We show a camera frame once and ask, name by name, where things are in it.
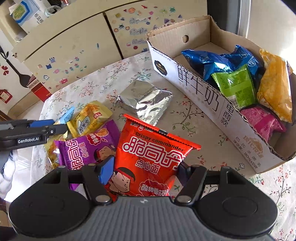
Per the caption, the cream cabinet with stickers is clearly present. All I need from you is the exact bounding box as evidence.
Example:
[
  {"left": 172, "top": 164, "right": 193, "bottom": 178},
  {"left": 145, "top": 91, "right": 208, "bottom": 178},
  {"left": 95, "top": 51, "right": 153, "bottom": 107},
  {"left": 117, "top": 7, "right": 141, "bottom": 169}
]
[{"left": 6, "top": 1, "right": 207, "bottom": 93}]

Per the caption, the white blue tissue box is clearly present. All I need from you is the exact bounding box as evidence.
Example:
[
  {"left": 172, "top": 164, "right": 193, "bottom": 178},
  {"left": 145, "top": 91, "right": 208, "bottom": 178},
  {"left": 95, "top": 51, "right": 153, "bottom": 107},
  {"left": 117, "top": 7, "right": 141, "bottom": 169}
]
[{"left": 11, "top": 0, "right": 51, "bottom": 34}]

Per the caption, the orange yellow snack bag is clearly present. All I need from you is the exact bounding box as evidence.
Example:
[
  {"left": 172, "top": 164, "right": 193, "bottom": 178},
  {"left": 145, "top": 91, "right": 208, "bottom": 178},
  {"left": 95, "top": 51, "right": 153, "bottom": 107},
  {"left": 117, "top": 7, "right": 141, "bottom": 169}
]
[{"left": 257, "top": 49, "right": 292, "bottom": 123}]

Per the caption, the red gift box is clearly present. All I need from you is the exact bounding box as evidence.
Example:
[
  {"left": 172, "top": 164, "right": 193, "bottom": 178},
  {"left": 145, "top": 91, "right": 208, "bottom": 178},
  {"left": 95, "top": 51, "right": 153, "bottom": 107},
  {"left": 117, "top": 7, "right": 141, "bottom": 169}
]
[{"left": 27, "top": 75, "right": 52, "bottom": 102}]

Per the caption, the white refrigerator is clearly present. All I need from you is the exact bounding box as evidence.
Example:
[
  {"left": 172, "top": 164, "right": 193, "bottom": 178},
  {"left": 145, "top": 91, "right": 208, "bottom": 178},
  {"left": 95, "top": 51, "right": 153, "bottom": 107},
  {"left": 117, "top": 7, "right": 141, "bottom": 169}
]
[{"left": 238, "top": 0, "right": 296, "bottom": 70}]

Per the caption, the floral tablecloth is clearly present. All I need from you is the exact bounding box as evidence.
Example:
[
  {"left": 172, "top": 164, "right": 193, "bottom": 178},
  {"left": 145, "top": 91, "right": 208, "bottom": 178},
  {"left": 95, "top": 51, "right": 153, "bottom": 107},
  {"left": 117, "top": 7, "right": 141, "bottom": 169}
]
[{"left": 11, "top": 52, "right": 295, "bottom": 240}]

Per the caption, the red crispy noodle snack bag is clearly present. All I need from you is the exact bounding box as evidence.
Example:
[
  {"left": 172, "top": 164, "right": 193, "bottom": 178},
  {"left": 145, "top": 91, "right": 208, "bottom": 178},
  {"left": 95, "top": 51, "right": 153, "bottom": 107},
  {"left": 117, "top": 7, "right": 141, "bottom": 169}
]
[{"left": 105, "top": 114, "right": 201, "bottom": 201}]

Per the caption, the green snack packet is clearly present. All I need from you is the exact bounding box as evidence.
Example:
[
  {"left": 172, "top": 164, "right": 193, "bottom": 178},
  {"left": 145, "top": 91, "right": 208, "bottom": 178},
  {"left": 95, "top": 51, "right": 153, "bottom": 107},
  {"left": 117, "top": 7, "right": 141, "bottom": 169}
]
[{"left": 211, "top": 64, "right": 256, "bottom": 110}]

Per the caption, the small yellow snack packet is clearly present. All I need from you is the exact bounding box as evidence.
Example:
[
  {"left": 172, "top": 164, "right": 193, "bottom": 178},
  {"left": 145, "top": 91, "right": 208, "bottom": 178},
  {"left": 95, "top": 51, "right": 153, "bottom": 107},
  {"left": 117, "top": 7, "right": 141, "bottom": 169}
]
[{"left": 67, "top": 100, "right": 112, "bottom": 138}]

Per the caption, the cardboard milk box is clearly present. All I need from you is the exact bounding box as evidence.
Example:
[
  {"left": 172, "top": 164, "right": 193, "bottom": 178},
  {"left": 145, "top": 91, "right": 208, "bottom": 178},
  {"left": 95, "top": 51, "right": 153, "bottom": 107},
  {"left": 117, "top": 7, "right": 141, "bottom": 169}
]
[{"left": 147, "top": 16, "right": 295, "bottom": 173}]

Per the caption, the silver foil packet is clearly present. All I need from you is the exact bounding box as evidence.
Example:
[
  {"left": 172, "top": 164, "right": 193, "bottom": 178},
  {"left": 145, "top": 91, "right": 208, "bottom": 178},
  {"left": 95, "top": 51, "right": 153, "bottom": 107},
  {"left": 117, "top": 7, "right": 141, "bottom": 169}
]
[{"left": 116, "top": 79, "right": 173, "bottom": 126}]

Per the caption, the purple noodle snack bag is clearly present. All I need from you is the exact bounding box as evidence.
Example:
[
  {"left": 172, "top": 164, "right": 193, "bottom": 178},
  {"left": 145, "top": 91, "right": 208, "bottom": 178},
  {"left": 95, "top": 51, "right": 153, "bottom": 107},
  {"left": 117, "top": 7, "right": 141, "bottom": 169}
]
[{"left": 53, "top": 119, "right": 122, "bottom": 191}]

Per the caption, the pink snack packet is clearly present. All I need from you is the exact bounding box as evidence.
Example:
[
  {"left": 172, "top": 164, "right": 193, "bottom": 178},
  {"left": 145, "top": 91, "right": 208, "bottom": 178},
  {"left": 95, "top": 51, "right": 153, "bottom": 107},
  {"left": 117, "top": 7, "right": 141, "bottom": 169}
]
[{"left": 240, "top": 105, "right": 287, "bottom": 142}]

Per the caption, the blue foil snack bag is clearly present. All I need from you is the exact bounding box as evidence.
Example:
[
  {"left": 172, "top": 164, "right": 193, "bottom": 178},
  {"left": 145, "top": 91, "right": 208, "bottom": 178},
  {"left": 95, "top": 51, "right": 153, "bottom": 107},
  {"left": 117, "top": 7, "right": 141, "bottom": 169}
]
[
  {"left": 221, "top": 45, "right": 263, "bottom": 79},
  {"left": 181, "top": 49, "right": 235, "bottom": 81}
]

